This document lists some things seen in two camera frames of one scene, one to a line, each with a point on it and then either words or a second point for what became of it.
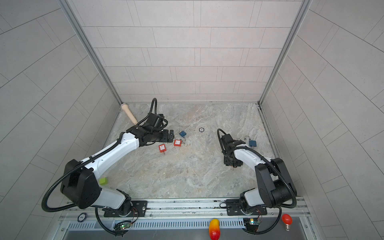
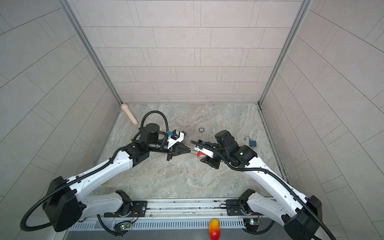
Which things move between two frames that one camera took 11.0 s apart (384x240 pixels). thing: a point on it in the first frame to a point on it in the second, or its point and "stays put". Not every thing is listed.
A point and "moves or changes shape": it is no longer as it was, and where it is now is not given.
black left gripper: [166, 138] to [174, 152]
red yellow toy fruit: [214, 229] stays put
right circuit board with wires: [251, 224] stays put
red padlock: [162, 148] moves or changes shape
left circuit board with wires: [122, 225] stays put
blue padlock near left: [252, 143] stays put
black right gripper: [237, 164] to [210, 161]
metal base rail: [167, 213] stays put
